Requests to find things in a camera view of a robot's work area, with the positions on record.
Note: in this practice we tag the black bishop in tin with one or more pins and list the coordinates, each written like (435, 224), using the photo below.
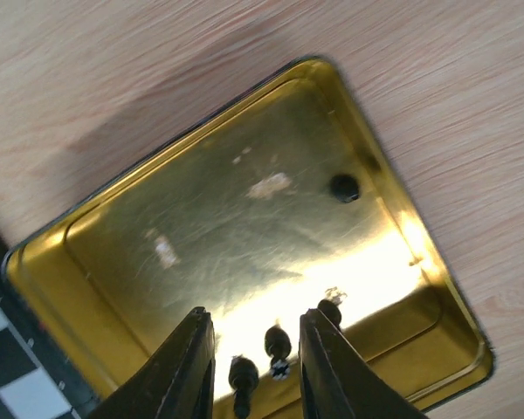
(243, 379)

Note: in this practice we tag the gold metal tin tray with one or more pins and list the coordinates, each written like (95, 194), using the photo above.
(235, 215)

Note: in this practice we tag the black rook in tin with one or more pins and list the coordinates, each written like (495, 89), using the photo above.
(278, 348)

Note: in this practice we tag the black pawn in tin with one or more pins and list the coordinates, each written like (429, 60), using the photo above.
(344, 188)

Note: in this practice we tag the black white chessboard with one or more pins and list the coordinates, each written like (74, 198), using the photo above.
(36, 378)

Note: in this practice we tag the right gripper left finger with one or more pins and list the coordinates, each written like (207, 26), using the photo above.
(177, 381)

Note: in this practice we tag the black knight in tin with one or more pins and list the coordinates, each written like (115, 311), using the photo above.
(331, 312)

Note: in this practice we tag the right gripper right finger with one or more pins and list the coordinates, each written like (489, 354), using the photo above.
(335, 381)

